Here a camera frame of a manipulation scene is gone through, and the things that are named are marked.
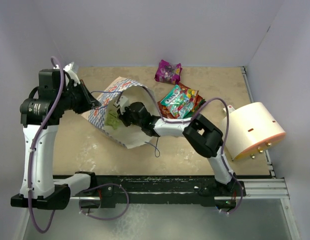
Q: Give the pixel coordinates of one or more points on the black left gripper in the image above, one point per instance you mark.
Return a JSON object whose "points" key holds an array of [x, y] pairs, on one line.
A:
{"points": [[89, 101]]}

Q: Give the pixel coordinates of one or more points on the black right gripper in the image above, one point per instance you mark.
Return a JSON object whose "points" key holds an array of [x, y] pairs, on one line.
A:
{"points": [[122, 116]]}

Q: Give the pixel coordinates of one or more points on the blue checkered paper bag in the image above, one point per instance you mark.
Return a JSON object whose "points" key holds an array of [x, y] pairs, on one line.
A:
{"points": [[131, 136]]}

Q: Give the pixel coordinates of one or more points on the white green snack packet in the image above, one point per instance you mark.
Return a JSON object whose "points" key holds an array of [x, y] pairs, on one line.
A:
{"points": [[112, 119]]}

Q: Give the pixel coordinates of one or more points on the red snack packet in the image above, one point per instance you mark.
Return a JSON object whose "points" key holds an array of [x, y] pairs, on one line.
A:
{"points": [[166, 113]]}

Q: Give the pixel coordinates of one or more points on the teal Fox's candy bag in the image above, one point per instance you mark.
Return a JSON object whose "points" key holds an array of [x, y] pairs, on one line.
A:
{"points": [[177, 103]]}

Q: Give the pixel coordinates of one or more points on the purple candy snack bag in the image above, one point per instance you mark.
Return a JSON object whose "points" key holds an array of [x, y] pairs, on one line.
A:
{"points": [[168, 73]]}

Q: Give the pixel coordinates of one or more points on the colourful Fox's candy bag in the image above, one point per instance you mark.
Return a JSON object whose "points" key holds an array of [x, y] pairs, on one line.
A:
{"points": [[192, 94]]}

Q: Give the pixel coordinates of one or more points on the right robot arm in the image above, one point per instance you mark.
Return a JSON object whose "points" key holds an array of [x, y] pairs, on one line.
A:
{"points": [[205, 138]]}

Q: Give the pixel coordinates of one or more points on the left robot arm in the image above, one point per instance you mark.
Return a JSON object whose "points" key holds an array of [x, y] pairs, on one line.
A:
{"points": [[57, 92]]}

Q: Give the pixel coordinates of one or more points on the small green white box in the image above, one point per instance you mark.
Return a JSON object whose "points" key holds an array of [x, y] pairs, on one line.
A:
{"points": [[230, 109]]}

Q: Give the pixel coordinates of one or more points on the cream cylindrical appliance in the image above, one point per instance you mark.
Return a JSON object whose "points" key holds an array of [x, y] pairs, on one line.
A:
{"points": [[252, 130]]}

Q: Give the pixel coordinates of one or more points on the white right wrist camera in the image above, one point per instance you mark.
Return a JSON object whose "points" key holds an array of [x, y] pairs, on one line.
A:
{"points": [[122, 102]]}

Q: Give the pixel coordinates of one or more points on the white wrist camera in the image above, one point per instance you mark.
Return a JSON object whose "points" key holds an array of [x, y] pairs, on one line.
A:
{"points": [[122, 102], [70, 74]]}

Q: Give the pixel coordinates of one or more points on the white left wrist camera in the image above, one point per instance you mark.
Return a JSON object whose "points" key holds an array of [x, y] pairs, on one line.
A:
{"points": [[70, 74]]}

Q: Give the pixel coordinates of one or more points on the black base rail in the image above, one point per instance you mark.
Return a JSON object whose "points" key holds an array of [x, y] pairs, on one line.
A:
{"points": [[200, 190]]}

